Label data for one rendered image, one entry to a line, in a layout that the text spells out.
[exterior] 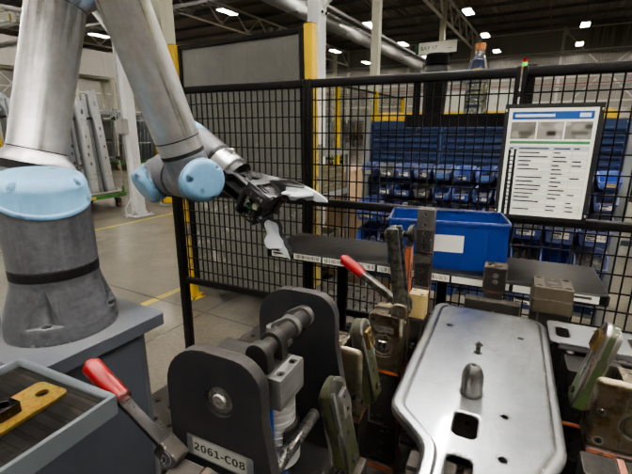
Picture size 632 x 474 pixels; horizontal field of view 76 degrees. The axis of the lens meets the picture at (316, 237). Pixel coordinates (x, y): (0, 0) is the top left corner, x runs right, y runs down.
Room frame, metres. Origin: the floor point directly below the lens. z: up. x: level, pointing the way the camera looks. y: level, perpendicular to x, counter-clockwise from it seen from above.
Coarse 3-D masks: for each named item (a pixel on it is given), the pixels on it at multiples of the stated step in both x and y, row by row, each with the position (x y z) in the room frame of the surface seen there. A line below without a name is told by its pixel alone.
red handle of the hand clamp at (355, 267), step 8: (344, 256) 0.75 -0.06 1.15; (344, 264) 0.75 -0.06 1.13; (352, 264) 0.74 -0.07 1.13; (352, 272) 0.74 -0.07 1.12; (360, 272) 0.73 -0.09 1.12; (368, 280) 0.73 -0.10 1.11; (376, 280) 0.73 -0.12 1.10; (376, 288) 0.72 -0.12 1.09; (384, 288) 0.72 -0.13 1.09; (384, 296) 0.72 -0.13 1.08; (392, 296) 0.71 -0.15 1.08; (392, 304) 0.71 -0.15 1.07
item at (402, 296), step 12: (396, 228) 0.73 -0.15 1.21; (408, 228) 0.71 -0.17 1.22; (396, 240) 0.70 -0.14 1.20; (396, 252) 0.70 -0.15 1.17; (396, 264) 0.70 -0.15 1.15; (396, 276) 0.70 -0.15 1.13; (396, 288) 0.70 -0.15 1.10; (396, 300) 0.69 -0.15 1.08; (408, 300) 0.71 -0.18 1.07; (408, 312) 0.71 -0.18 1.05
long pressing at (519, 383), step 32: (448, 320) 0.78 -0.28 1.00; (480, 320) 0.78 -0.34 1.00; (512, 320) 0.78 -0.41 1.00; (416, 352) 0.64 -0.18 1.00; (448, 352) 0.65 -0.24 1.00; (512, 352) 0.65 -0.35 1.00; (544, 352) 0.65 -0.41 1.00; (416, 384) 0.55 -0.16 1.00; (448, 384) 0.55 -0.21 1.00; (512, 384) 0.55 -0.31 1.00; (544, 384) 0.55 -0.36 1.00; (416, 416) 0.48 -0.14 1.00; (448, 416) 0.48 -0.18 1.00; (480, 416) 0.48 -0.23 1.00; (512, 416) 0.48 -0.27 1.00; (544, 416) 0.48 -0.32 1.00; (448, 448) 0.42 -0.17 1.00; (480, 448) 0.42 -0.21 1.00; (512, 448) 0.42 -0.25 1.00; (544, 448) 0.42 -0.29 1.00
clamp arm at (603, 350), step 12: (612, 324) 0.52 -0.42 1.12; (600, 336) 0.52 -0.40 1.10; (612, 336) 0.51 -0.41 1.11; (600, 348) 0.51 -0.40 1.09; (612, 348) 0.51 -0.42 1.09; (588, 360) 0.53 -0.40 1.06; (600, 360) 0.51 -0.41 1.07; (612, 360) 0.50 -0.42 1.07; (588, 372) 0.52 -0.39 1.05; (600, 372) 0.51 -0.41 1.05; (576, 384) 0.54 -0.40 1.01; (588, 384) 0.51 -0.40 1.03; (576, 396) 0.52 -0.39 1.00; (588, 396) 0.51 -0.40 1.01; (576, 408) 0.52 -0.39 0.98; (588, 408) 0.51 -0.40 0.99
